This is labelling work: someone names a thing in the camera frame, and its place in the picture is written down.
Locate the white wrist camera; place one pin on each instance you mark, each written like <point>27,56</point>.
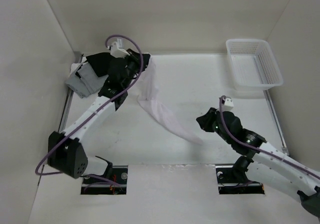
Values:
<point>117,50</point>
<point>227,103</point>

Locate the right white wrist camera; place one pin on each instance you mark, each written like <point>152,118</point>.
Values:
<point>227,103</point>

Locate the white folded tank top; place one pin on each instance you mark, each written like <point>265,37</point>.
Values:
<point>76,66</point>

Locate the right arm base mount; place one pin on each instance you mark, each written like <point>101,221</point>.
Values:
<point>230,183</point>

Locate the grey folded tank top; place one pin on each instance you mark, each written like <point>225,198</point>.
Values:
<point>84,82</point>

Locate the left aluminium table rail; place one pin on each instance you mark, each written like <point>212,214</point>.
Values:
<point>68,98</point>

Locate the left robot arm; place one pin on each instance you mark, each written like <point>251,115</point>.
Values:
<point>67,149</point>

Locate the right aluminium table rail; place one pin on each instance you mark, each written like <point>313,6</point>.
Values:
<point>276,121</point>

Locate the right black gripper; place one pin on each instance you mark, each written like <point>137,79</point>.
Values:
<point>204,120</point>

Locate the black folded tank top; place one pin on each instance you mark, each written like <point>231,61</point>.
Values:
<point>100,63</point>

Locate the aluminium table rail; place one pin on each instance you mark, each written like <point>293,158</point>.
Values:
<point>276,121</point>
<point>68,98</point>

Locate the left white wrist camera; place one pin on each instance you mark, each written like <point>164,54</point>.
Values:
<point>117,50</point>

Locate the white tank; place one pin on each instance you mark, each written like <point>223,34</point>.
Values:
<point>149,102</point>
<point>76,66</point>

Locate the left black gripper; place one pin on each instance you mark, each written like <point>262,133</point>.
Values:
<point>135,57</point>

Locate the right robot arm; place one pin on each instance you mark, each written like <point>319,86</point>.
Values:
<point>261,162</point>

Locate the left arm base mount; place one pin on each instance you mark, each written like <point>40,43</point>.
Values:
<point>114,183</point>

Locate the white plastic basket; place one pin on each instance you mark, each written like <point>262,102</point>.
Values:
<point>253,65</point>

